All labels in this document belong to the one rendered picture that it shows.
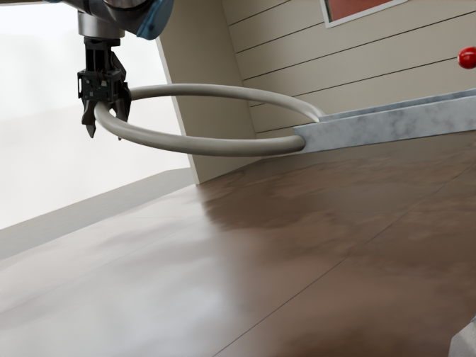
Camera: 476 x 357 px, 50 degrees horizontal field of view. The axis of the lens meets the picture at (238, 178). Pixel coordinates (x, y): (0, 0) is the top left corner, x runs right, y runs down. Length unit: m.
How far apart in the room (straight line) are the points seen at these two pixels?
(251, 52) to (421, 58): 3.11
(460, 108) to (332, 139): 0.21
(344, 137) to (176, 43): 7.86
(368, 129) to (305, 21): 7.63
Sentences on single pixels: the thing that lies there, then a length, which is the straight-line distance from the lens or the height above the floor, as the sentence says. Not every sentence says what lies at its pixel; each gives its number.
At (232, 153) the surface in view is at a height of 1.12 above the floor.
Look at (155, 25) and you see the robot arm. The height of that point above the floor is 1.35.
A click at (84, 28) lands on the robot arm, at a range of 1.03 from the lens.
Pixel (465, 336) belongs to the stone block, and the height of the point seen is 0.77.
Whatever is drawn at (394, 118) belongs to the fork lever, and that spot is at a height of 1.11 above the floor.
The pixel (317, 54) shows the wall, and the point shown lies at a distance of 8.38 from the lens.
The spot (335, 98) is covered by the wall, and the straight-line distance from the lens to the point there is 8.30.
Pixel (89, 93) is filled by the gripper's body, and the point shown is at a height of 1.29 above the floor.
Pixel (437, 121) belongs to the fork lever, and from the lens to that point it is 0.83.
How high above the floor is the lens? 1.20
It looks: 9 degrees down
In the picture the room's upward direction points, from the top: 15 degrees counter-clockwise
